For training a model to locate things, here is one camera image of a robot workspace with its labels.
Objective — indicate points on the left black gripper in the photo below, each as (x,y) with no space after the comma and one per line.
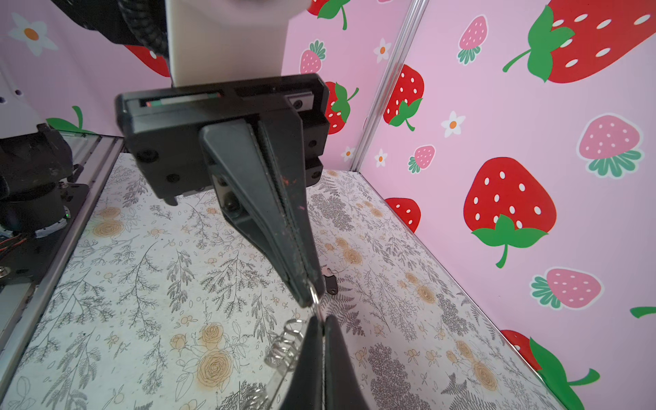
(259,140)

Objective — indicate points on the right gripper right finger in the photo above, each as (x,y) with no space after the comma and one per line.
(342,391)

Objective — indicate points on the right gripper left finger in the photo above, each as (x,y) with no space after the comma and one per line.
(306,386)

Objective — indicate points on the right aluminium corner post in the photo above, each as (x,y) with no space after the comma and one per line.
(404,41)

